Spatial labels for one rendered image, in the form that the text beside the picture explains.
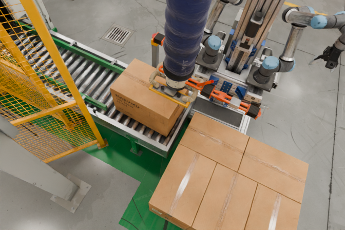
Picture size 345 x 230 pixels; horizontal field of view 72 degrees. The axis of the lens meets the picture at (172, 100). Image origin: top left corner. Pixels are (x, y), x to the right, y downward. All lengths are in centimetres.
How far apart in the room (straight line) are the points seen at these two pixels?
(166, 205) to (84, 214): 97
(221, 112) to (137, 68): 122
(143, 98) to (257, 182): 128
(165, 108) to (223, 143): 73
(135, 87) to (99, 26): 215
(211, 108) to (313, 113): 147
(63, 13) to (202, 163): 332
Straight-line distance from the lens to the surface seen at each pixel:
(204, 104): 293
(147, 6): 441
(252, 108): 173
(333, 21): 168
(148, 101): 203
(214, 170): 229
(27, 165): 184
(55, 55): 161
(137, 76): 218
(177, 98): 179
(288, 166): 257
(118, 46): 375
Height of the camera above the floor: 270
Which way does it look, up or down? 59 degrees down
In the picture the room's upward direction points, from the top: 8 degrees clockwise
